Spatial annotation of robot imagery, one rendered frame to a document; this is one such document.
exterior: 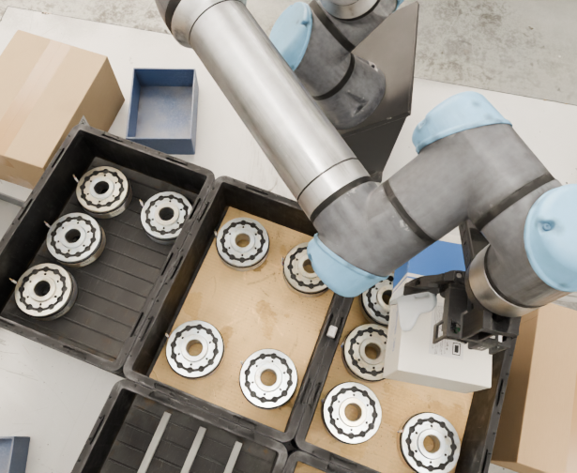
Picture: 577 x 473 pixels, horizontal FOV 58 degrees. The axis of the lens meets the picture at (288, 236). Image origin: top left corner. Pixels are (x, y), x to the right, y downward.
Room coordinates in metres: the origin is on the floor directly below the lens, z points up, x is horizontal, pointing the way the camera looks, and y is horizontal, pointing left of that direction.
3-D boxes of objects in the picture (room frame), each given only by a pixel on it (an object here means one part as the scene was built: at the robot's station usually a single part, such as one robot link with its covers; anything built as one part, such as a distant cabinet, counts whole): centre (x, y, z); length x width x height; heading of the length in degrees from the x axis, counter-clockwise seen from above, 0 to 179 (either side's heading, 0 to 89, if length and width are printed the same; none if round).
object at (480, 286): (0.17, -0.23, 1.33); 0.08 x 0.08 x 0.05
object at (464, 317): (0.17, -0.22, 1.25); 0.09 x 0.08 x 0.12; 176
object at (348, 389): (0.06, -0.14, 0.86); 0.10 x 0.10 x 0.01
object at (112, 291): (0.31, 0.34, 0.87); 0.40 x 0.30 x 0.11; 165
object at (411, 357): (0.20, -0.22, 1.09); 0.20 x 0.12 x 0.09; 176
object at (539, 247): (0.18, -0.22, 1.41); 0.09 x 0.08 x 0.11; 36
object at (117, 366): (0.31, 0.34, 0.92); 0.40 x 0.30 x 0.02; 165
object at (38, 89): (0.63, 0.58, 0.78); 0.30 x 0.22 x 0.16; 168
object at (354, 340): (0.17, -0.17, 0.86); 0.10 x 0.10 x 0.01
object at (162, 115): (0.71, 0.33, 0.74); 0.20 x 0.15 x 0.07; 7
